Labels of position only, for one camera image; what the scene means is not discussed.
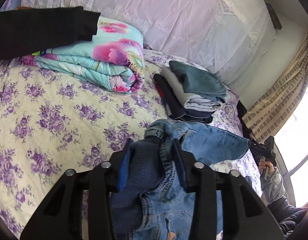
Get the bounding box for teal folded pants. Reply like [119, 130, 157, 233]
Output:
[168, 61, 227, 103]

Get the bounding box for beige checkered curtain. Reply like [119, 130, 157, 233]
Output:
[242, 32, 308, 142]

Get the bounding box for floral turquoise folded quilt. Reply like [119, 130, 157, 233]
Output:
[19, 17, 145, 94]

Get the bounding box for red folded garment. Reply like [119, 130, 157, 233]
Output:
[155, 84, 164, 100]

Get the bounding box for dark navy folded pants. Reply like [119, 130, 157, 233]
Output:
[153, 74, 213, 124]

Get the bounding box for black garment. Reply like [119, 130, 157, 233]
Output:
[0, 7, 100, 60]

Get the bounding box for grey knit sleeve forearm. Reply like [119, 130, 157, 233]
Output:
[260, 167, 286, 204]

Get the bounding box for purple floral bed sheet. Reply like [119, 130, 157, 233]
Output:
[0, 48, 263, 240]

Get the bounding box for blue denim jeans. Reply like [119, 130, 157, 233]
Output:
[110, 119, 250, 240]

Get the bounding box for person right hand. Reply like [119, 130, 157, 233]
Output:
[258, 158, 274, 179]

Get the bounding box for grey folded pants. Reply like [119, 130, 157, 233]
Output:
[161, 67, 224, 112]

